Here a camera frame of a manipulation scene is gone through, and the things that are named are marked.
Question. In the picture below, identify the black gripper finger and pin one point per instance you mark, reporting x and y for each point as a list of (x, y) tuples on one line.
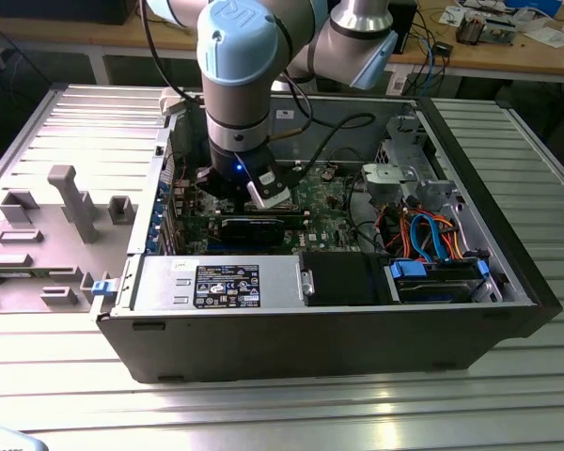
[(253, 208), (209, 181)]

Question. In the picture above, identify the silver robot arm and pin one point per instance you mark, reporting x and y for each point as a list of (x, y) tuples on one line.
[(235, 94)]

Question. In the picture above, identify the black drive bay cover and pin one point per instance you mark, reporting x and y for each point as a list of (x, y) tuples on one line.
[(344, 277)]

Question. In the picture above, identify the black graphics card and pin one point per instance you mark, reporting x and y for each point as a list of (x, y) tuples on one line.
[(250, 232)]

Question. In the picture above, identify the blue card retention clips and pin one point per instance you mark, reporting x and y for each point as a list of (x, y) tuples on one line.
[(155, 221)]

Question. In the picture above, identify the green motherboard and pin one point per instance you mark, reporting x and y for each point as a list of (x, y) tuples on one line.
[(328, 213)]

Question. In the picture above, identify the round coin battery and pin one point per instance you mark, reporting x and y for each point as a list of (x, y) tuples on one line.
[(325, 175)]

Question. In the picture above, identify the grey case latch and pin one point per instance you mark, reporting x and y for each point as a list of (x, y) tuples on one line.
[(167, 101)]

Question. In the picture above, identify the silver power supply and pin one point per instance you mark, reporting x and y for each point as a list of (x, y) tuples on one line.
[(160, 272)]

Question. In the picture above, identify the silver metal drive cage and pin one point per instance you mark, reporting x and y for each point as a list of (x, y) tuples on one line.
[(386, 181)]

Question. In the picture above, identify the black and grey PC case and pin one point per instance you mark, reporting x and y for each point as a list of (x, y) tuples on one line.
[(305, 343)]

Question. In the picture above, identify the blue case latch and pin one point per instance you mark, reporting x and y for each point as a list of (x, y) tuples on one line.
[(100, 288)]

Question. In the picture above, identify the grey parts rack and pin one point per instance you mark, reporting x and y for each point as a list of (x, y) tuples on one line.
[(56, 256)]

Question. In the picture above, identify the hard disk in blue carrier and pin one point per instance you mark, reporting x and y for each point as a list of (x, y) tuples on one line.
[(430, 292)]

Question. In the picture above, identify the wooden workbench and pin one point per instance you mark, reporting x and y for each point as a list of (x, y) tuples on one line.
[(75, 35)]

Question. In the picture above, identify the black flat device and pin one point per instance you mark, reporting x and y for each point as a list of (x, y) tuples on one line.
[(51, 11)]

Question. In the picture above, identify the tall black box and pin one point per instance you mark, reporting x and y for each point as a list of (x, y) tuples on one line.
[(410, 23)]

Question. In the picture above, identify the small black box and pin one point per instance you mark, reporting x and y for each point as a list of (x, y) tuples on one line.
[(444, 49)]

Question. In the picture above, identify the copper wound transformer device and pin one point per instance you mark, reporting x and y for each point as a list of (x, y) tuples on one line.
[(470, 30)]

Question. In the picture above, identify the pale blue teach pendant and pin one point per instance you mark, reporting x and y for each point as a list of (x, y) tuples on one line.
[(4, 441)]

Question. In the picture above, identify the white papers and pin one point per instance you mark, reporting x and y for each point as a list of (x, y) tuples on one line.
[(550, 37)]

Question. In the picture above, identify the blue box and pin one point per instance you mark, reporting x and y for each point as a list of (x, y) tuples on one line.
[(536, 4)]

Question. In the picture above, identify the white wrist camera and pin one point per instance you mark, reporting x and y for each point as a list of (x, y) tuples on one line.
[(270, 192)]

